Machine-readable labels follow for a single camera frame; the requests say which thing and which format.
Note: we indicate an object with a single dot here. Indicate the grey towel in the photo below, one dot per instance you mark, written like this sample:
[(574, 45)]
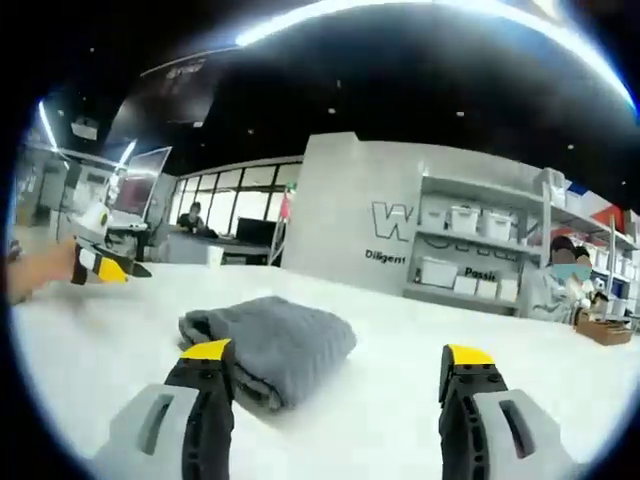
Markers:
[(280, 340)]

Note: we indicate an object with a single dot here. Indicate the large tilted display screen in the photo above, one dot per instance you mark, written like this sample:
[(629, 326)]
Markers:
[(137, 192)]

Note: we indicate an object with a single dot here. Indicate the group of white storage boxes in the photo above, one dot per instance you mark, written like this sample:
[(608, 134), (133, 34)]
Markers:
[(439, 272)]

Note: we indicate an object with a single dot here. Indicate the black computer monitor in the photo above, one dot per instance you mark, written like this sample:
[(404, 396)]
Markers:
[(256, 231)]

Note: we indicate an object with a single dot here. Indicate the white paper cup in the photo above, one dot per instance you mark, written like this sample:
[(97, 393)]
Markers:
[(215, 255)]

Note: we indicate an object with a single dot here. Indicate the brown cardboard box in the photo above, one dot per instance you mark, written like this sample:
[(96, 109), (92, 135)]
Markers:
[(602, 331)]

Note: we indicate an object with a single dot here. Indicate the ceiling projector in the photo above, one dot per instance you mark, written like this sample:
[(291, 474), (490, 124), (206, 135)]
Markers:
[(84, 127)]

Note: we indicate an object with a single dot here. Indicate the grey metal shelf unit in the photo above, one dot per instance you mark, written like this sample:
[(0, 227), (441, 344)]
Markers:
[(530, 215)]

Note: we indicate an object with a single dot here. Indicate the red flag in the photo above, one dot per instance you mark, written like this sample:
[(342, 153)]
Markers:
[(285, 206)]

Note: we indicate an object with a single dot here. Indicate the metal rack with bins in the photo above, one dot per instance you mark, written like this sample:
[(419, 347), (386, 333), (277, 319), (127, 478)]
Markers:
[(607, 250)]

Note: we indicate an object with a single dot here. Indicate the grey office desk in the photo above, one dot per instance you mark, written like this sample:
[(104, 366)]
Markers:
[(192, 247)]

